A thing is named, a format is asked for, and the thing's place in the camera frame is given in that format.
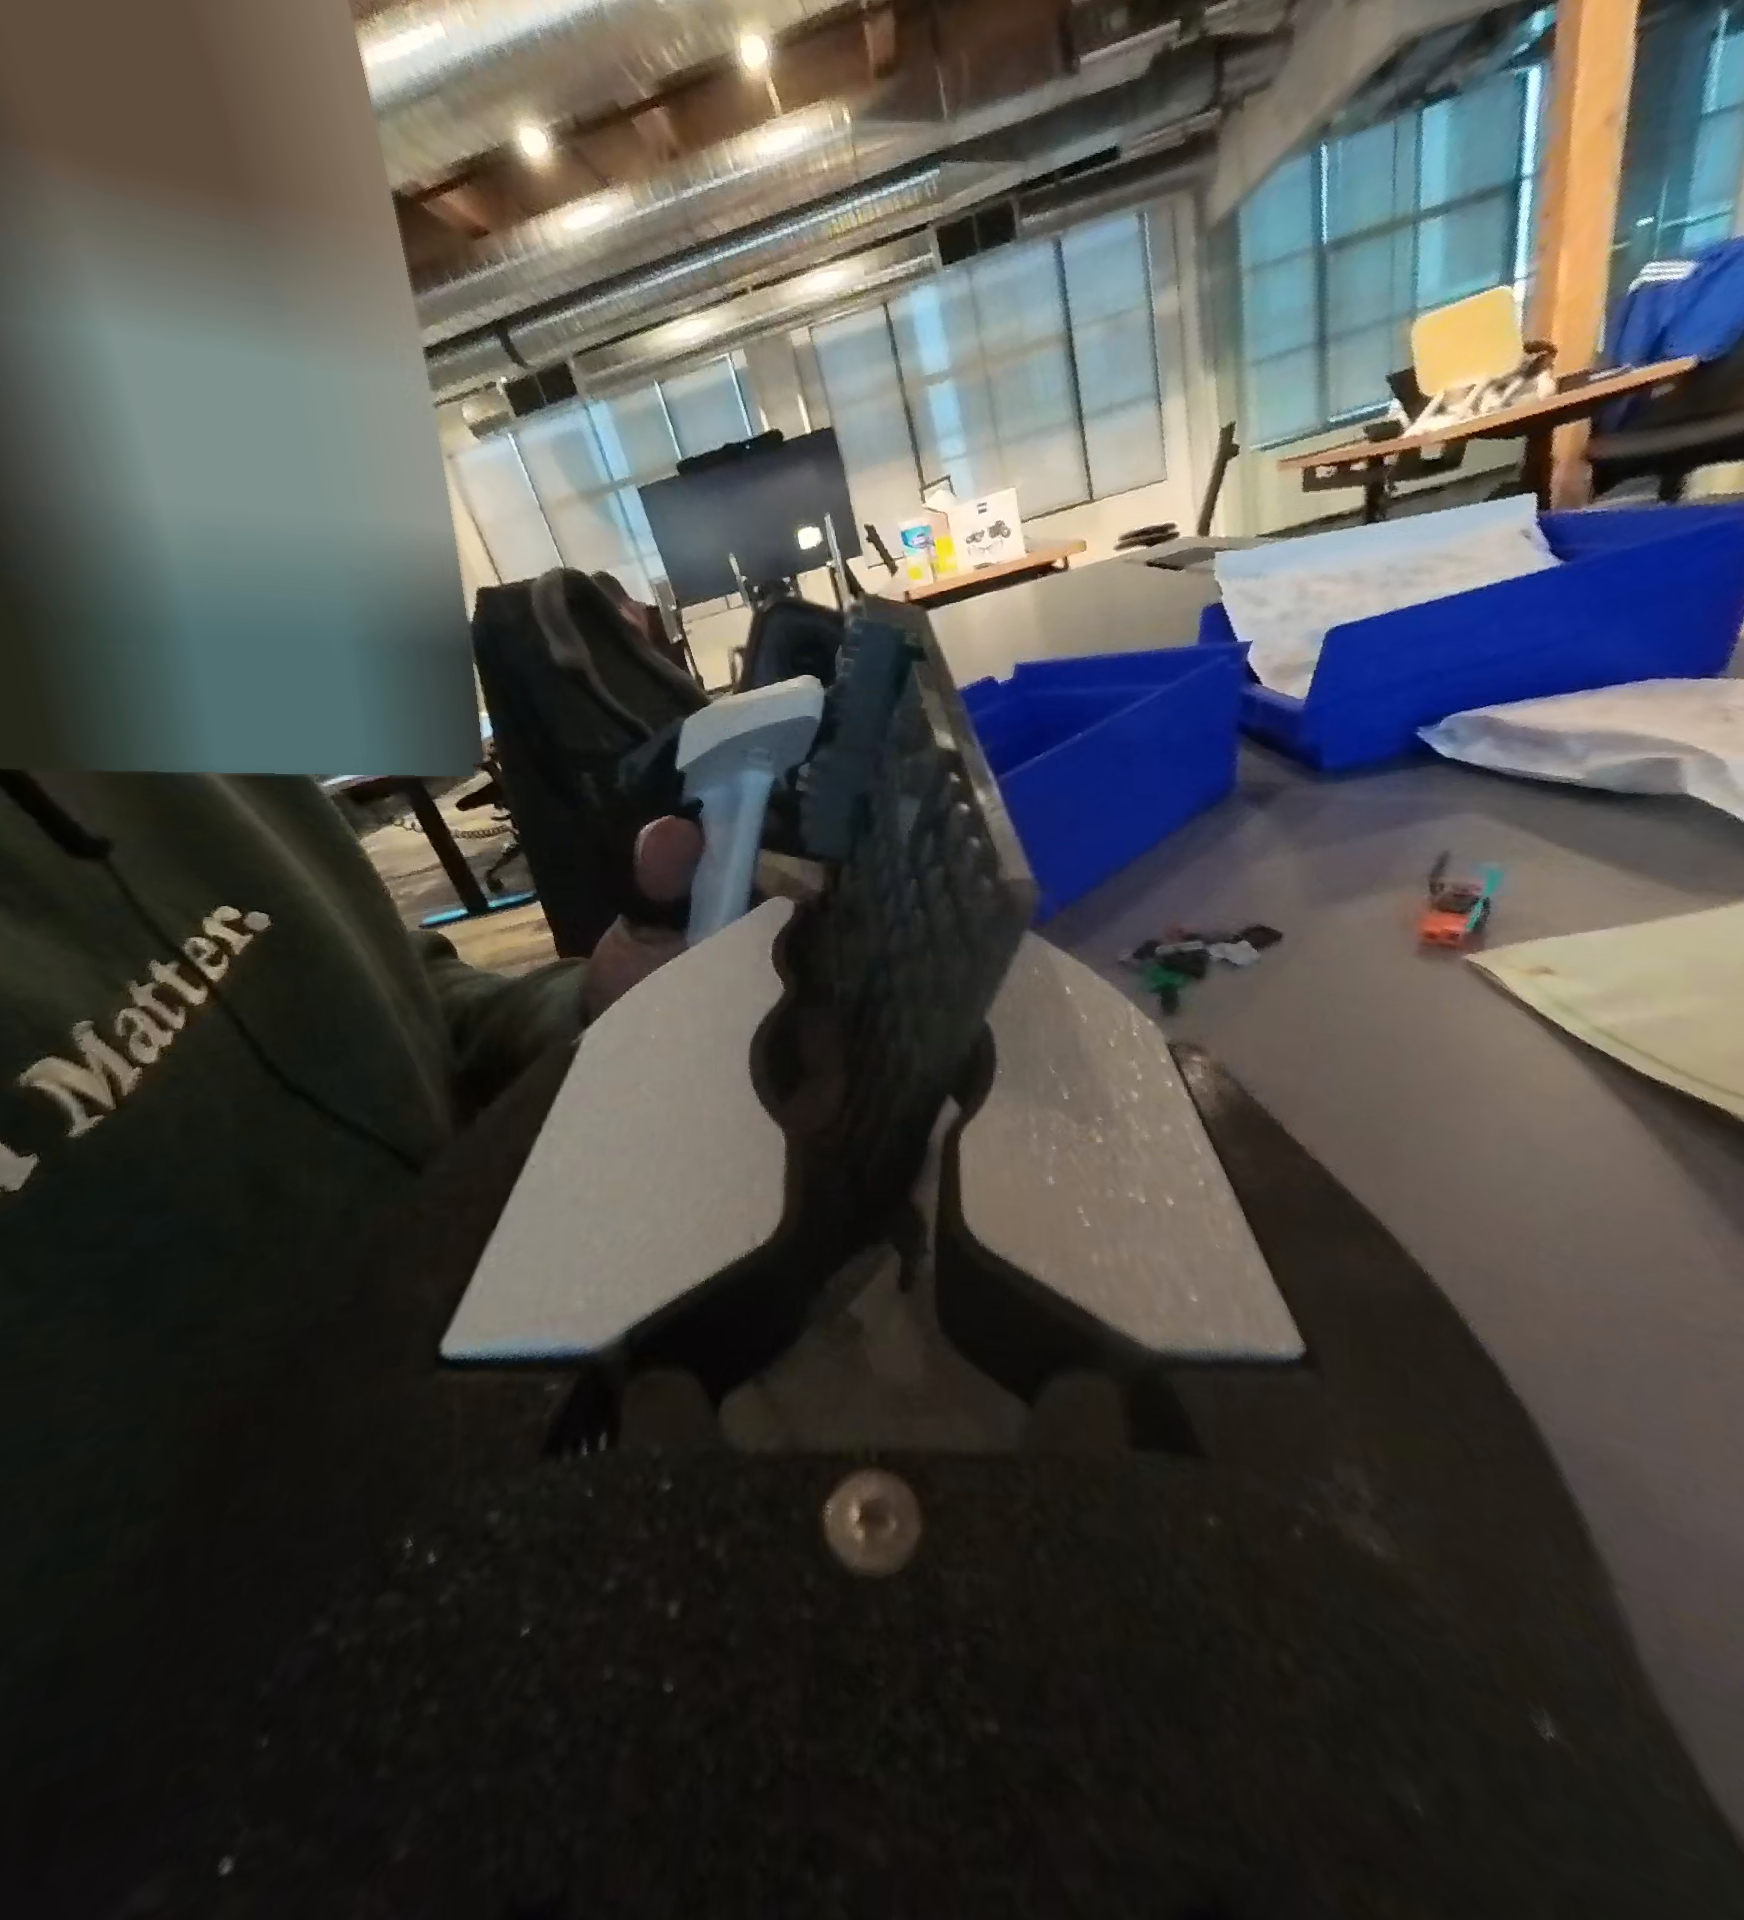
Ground wooden post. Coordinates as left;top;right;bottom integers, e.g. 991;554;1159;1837
1530;0;1643;517

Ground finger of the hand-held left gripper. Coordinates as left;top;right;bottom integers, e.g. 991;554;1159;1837
673;673;832;949

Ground person's dark green sweatshirt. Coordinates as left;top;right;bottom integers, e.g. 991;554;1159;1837
0;768;587;1920

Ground white paper sheet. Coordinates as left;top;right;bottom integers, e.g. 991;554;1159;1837
1208;502;1567;703

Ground low wooden table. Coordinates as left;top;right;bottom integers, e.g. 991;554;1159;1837
848;532;1088;608

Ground white paper sheets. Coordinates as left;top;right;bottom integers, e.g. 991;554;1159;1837
1415;669;1744;828

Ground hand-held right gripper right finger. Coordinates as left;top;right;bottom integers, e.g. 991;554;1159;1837
931;931;1311;1367

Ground pile of small brick pieces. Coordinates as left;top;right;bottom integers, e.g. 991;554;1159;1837
1115;917;1285;1019

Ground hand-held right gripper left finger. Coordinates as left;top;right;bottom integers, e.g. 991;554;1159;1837
442;896;813;1367

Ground silver ventilation duct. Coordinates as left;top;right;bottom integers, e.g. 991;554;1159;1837
416;92;1225;360

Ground orange brick model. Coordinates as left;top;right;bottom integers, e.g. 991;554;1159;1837
1415;850;1508;951

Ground grey desk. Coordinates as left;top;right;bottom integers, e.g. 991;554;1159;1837
946;526;1744;1893

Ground black television screen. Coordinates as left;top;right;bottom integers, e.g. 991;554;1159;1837
637;431;868;613

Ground grey brick baseplate build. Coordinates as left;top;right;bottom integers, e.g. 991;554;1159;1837
781;599;1043;1295

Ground wooden table black frame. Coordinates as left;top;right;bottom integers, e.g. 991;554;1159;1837
1277;360;1744;523

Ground blue jacket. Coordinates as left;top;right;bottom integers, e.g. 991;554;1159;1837
1604;210;1744;385

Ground large grid window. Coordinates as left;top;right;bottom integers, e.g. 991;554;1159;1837
446;202;1207;609
1233;62;1541;453

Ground large blue plastic bin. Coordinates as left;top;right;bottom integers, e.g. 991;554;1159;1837
1197;502;1744;774

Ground person's left hand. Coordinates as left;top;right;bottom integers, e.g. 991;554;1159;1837
579;812;704;1034

